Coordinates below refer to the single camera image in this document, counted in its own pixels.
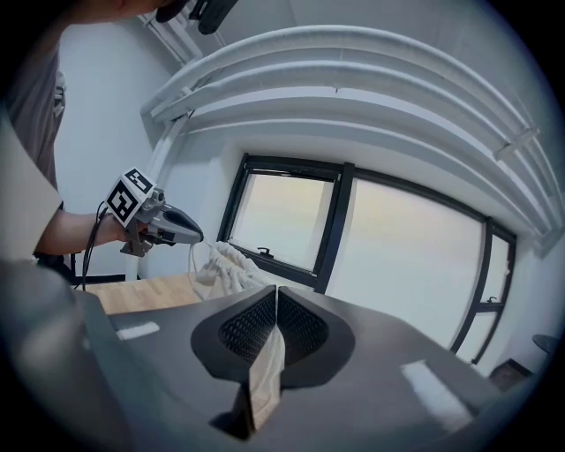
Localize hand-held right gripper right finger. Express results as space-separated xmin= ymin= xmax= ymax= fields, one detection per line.
xmin=263 ymin=284 xmax=533 ymax=452

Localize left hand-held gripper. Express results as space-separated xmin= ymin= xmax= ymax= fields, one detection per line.
xmin=104 ymin=165 xmax=206 ymax=258

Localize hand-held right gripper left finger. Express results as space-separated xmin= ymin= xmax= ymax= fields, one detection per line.
xmin=86 ymin=284 xmax=277 ymax=452

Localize beige drawstring hair dryer bag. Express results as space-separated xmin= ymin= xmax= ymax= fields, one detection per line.
xmin=188 ymin=240 xmax=288 ymax=433

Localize person's left forearm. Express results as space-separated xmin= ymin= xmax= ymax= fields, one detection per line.
xmin=34 ymin=210 xmax=123 ymax=258

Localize person's left hand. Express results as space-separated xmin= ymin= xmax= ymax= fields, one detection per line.
xmin=115 ymin=220 xmax=150 ymax=244

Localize black framed window sash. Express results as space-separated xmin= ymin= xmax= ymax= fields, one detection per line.
xmin=215 ymin=152 xmax=354 ymax=295
xmin=449 ymin=215 xmax=517 ymax=367

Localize wide fixed window pane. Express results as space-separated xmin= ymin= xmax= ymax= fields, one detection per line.
xmin=326 ymin=174 xmax=491 ymax=350

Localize person's grey shirt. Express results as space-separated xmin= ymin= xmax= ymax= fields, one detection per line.
xmin=0 ymin=39 xmax=67 ymax=266

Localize white insulated pipes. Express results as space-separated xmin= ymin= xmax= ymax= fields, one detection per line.
xmin=125 ymin=24 xmax=553 ymax=283

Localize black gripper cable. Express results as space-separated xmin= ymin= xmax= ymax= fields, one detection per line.
xmin=72 ymin=202 xmax=111 ymax=290

